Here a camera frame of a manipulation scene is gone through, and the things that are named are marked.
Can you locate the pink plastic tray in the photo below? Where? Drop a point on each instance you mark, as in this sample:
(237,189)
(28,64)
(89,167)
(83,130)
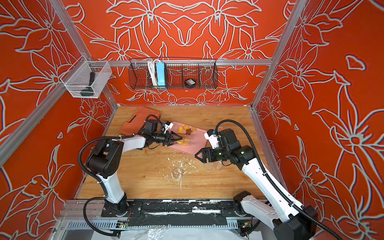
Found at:
(200,141)

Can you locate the dark green flashlight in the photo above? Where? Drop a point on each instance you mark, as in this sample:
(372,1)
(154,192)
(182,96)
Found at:
(88,91)

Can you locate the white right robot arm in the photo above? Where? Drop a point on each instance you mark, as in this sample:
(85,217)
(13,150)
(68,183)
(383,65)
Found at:
(285,215)

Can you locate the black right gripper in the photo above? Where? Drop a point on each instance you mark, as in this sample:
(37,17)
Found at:
(210,154)

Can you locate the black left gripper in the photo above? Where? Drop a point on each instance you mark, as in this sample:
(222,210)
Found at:
(168,138)

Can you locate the orange plastic tool case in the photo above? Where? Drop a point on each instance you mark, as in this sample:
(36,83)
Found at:
(137,120)

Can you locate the orange cookies on tray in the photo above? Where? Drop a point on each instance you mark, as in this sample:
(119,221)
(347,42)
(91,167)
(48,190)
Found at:
(186,129)

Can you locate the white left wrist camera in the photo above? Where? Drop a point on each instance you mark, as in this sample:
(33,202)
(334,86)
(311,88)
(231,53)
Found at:
(166,126)

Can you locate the clear jar lid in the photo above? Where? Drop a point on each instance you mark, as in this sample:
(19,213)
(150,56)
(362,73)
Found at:
(209,167)
(177,174)

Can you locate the black wire wall basket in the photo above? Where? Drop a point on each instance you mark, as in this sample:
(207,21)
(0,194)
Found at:
(143,73)

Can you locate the clear cookie jar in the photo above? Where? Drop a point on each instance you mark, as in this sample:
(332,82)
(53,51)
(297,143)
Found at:
(187,140)
(218,165)

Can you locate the clear acrylic wall box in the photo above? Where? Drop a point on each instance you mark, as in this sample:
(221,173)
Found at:
(76,78)

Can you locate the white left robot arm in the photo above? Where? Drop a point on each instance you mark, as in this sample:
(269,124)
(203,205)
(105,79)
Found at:
(100,158)

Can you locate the light blue box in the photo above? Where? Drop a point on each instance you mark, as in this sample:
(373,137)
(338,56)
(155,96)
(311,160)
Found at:
(160,67)

